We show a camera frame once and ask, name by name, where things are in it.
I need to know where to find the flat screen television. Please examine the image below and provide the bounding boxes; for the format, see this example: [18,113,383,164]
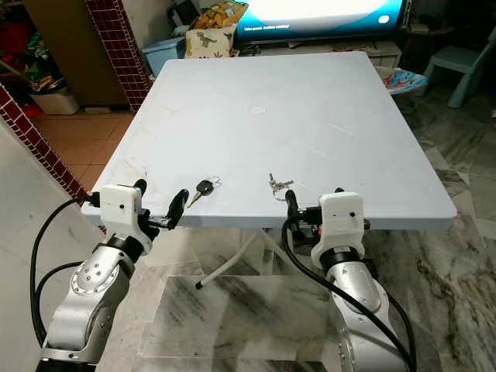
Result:
[236,0,412,44]

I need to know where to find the colourful printed toy bag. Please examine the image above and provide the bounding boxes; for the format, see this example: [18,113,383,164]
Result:
[383,67,429,98]

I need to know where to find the white plastic tub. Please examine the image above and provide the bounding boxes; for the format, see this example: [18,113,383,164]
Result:
[29,86,81,116]

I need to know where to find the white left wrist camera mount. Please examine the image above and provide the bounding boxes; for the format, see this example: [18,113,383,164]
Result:
[98,184,144,242]

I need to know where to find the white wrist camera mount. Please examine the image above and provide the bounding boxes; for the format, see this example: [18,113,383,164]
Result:
[98,184,144,242]
[317,191,367,251]

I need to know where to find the light blue plastic stool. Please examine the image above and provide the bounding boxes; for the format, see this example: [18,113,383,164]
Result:
[422,44,496,110]

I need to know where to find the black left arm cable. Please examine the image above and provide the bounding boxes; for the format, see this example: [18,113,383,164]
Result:
[29,195,102,348]

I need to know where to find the black-headed key with ring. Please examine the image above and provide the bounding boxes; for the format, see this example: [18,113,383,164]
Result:
[185,177,222,209]

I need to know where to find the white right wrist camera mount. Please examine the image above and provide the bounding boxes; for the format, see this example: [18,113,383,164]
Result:
[317,191,367,251]

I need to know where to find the light blue storage bin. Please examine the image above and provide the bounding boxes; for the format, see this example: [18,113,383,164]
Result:
[140,36,189,78]

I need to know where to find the brown wooden cabinet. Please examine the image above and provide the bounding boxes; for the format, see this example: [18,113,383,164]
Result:
[22,0,129,109]

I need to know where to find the dinosaur print box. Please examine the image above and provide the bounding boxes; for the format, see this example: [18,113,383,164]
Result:
[184,2,251,60]

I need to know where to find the white television stand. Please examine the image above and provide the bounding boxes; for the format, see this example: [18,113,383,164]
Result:
[248,37,404,72]

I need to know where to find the silver keys on ring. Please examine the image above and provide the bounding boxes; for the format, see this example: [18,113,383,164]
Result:
[267,172,296,202]

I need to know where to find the white folding table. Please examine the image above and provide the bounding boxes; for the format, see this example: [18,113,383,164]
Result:
[81,52,458,290]

